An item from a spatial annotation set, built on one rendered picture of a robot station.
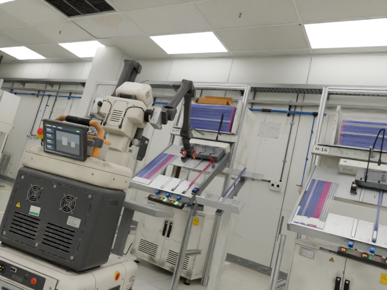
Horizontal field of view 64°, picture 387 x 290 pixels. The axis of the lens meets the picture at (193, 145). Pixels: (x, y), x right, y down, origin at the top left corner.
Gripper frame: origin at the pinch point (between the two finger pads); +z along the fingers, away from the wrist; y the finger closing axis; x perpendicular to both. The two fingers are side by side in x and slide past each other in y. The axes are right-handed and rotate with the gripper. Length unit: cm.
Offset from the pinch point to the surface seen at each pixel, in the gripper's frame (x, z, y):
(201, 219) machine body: 25, 46, -17
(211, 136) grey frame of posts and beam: -42.6, 3.8, 2.8
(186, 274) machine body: 59, 78, -16
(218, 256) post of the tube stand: 53, 45, -50
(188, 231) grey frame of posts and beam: 52, 30, -25
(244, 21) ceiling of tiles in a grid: -204, -68, 31
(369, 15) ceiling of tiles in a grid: -212, -61, -108
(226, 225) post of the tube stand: 37, 29, -50
